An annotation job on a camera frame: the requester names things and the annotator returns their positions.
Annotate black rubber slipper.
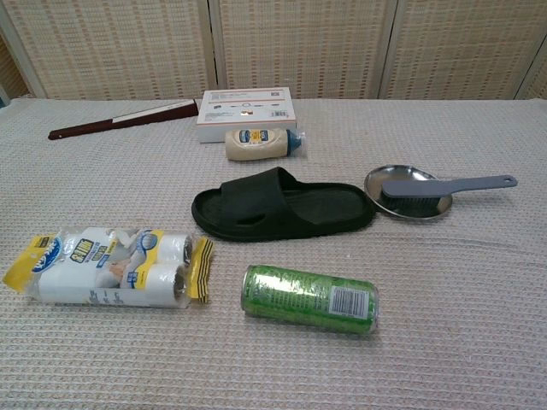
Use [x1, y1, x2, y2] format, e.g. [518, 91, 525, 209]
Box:
[191, 167, 378, 244]

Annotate grey cleaning brush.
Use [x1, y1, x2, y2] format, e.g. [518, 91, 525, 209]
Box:
[379, 174, 519, 212]

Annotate mayonnaise squeeze bottle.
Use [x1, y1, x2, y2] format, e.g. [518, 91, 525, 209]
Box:
[225, 127, 308, 162]

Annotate green drink can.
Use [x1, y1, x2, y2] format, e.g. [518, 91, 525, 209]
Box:
[241, 264, 380, 336]

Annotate white cardboard product box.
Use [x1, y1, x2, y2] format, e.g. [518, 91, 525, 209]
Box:
[197, 89, 299, 144]

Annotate round stainless steel plate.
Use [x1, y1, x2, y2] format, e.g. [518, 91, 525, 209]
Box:
[363, 164, 454, 220]

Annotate woven folding screen panel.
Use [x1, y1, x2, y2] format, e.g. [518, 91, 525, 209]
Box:
[0, 12, 46, 106]
[379, 0, 547, 101]
[208, 0, 399, 101]
[8, 0, 215, 102]
[515, 40, 547, 102]

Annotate dark red folded fan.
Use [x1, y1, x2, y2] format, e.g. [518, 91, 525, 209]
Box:
[48, 98, 201, 141]

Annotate packaged white roll refills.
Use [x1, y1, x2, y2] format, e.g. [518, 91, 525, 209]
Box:
[2, 225, 215, 309]

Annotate beige woven tablecloth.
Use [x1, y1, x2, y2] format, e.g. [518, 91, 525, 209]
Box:
[0, 97, 547, 410]

